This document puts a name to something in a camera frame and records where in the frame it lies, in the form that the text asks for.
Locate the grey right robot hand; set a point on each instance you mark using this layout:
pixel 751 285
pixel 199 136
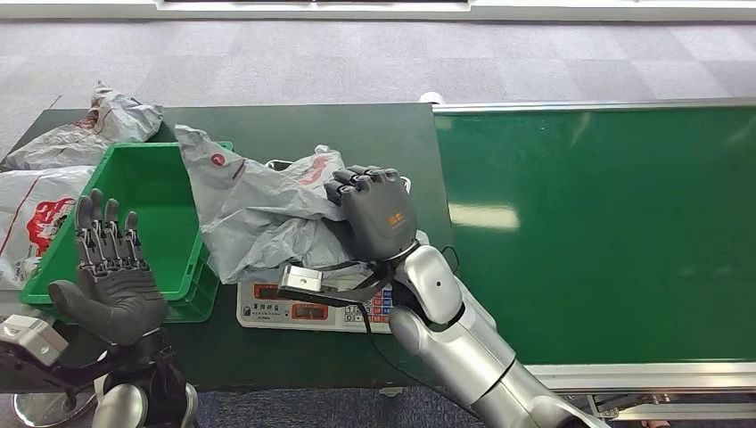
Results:
pixel 378 218

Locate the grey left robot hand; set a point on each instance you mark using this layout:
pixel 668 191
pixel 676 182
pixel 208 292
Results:
pixel 121 295

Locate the grey plastic package red dot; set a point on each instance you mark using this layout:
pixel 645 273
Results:
pixel 260 218

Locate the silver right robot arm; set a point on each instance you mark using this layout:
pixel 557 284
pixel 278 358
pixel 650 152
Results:
pixel 460 342

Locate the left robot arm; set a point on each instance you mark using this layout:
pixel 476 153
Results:
pixel 159 378

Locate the white package red print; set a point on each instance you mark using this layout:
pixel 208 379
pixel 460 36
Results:
pixel 29 201

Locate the crumpled grey plastic package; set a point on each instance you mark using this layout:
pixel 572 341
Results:
pixel 118 121

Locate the green conveyor belt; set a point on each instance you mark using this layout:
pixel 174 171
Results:
pixel 590 236

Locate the green plastic bin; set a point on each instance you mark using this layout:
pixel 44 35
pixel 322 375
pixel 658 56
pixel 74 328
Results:
pixel 153 195

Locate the dark green table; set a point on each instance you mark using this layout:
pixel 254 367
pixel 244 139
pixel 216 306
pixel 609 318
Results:
pixel 331 124

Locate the white electronic weighing scale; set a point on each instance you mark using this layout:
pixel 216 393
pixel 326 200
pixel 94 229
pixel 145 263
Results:
pixel 283 310

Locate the white round cap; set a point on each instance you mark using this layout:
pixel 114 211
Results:
pixel 431 97

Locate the round metal base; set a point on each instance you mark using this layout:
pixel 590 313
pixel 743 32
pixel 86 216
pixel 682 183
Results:
pixel 44 409

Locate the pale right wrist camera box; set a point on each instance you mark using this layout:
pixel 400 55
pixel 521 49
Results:
pixel 301 279

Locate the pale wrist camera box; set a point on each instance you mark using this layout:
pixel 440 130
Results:
pixel 301 279
pixel 32 338

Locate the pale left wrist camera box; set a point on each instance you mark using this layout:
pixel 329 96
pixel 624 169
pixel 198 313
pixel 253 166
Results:
pixel 32 338

